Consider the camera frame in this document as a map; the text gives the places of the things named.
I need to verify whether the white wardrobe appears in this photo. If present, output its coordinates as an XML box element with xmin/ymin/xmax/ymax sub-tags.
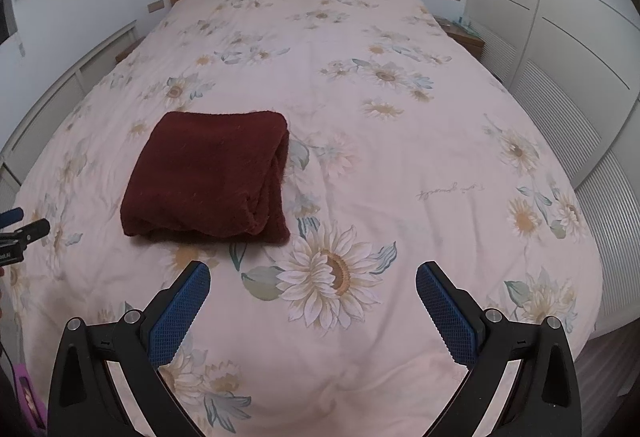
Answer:
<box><xmin>462</xmin><ymin>0</ymin><xmax>640</xmax><ymax>333</ymax></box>

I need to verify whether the pink object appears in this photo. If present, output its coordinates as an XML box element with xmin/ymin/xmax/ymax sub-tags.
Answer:
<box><xmin>12</xmin><ymin>363</ymin><xmax>48</xmax><ymax>430</ymax></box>

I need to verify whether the dark red knit sweater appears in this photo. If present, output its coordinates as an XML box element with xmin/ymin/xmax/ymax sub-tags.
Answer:
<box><xmin>121</xmin><ymin>110</ymin><xmax>292</xmax><ymax>246</ymax></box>

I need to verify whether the bed with floral pink cover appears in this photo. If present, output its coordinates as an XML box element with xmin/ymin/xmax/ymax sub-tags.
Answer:
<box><xmin>0</xmin><ymin>0</ymin><xmax>603</xmax><ymax>437</ymax></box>

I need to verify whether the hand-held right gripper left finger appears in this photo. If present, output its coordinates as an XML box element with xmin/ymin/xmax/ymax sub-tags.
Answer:
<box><xmin>47</xmin><ymin>261</ymin><xmax>212</xmax><ymax>437</ymax></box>

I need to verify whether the white radiator cover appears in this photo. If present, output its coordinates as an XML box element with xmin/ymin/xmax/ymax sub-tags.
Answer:
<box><xmin>0</xmin><ymin>20</ymin><xmax>138</xmax><ymax>178</ymax></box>

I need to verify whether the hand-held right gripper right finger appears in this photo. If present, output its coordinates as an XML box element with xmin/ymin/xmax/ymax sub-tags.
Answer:
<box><xmin>416</xmin><ymin>261</ymin><xmax>583</xmax><ymax>437</ymax></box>

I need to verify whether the wooden nightstand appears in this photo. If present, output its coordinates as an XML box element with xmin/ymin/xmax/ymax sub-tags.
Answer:
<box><xmin>434</xmin><ymin>14</ymin><xmax>486</xmax><ymax>60</ymax></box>

